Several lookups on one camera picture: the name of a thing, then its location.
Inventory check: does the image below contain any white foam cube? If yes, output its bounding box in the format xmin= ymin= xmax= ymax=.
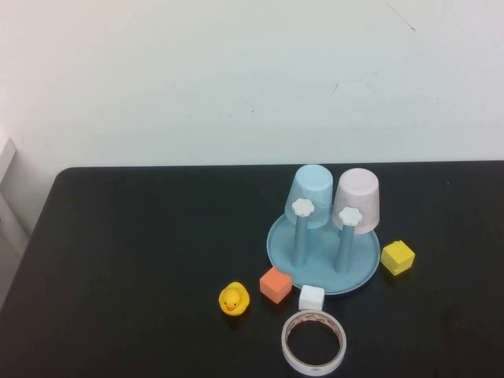
xmin=298 ymin=285 xmax=326 ymax=312

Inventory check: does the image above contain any pink plastic cup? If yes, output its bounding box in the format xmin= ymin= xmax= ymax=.
xmin=332 ymin=168 xmax=382 ymax=236

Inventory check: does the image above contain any blue cup stand with pegs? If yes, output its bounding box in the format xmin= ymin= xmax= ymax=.
xmin=266 ymin=198 xmax=381 ymax=297

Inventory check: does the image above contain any yellow rubber duck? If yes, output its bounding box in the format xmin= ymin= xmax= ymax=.
xmin=217 ymin=281 xmax=250 ymax=317

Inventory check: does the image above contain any light blue plastic cup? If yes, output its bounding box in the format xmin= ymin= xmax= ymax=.
xmin=283 ymin=164 xmax=335 ymax=229

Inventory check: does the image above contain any orange foam cube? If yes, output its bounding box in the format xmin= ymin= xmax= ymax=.
xmin=258 ymin=266 xmax=293 ymax=304

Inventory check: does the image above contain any white double-sided tape roll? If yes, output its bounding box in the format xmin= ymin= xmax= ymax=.
xmin=280 ymin=309 xmax=348 ymax=376

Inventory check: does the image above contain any yellow foam cube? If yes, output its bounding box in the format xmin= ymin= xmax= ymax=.
xmin=380 ymin=239 xmax=417 ymax=276

